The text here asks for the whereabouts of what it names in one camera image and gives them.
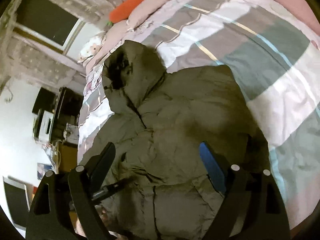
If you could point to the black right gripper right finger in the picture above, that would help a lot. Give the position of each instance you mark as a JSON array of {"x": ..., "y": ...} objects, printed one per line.
[{"x": 252, "y": 206}]

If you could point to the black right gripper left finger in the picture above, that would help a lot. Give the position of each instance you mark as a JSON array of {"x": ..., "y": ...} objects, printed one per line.
[{"x": 63, "y": 207}]

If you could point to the olive green puffer jacket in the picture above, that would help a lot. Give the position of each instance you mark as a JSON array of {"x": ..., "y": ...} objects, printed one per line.
[{"x": 158, "y": 121}]

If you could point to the brown wooden cabinet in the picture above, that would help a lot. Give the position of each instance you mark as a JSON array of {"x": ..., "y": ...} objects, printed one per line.
[{"x": 68, "y": 153}]

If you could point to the white framed dark board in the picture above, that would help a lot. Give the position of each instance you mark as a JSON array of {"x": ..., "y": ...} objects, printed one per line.
[{"x": 17, "y": 202}]

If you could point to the white printer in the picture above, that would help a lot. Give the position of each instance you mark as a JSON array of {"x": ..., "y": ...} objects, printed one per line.
[{"x": 43, "y": 126}]

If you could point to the black computer desk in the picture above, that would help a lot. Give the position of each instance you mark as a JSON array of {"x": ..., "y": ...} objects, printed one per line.
[{"x": 66, "y": 111}]

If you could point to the black computer monitor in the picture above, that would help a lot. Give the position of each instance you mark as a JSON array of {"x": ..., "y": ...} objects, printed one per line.
[{"x": 45, "y": 100}]

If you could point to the floral lace curtain left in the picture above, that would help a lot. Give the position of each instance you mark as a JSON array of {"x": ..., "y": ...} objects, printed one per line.
[{"x": 28, "y": 60}]

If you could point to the patterned pink grey bed duvet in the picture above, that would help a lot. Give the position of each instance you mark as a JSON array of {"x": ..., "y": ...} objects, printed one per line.
[{"x": 275, "y": 65}]

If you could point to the floral white pillow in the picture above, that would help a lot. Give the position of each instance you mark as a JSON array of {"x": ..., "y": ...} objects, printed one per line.
[{"x": 92, "y": 47}]

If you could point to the pink pillow left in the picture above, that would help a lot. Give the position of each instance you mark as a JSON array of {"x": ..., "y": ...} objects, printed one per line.
[{"x": 111, "y": 39}]

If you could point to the dark window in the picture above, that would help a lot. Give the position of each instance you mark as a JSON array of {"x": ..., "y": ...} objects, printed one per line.
[{"x": 48, "y": 24}]

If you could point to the orange carrot plush pillow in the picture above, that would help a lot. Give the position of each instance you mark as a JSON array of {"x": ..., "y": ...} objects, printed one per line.
[{"x": 122, "y": 11}]

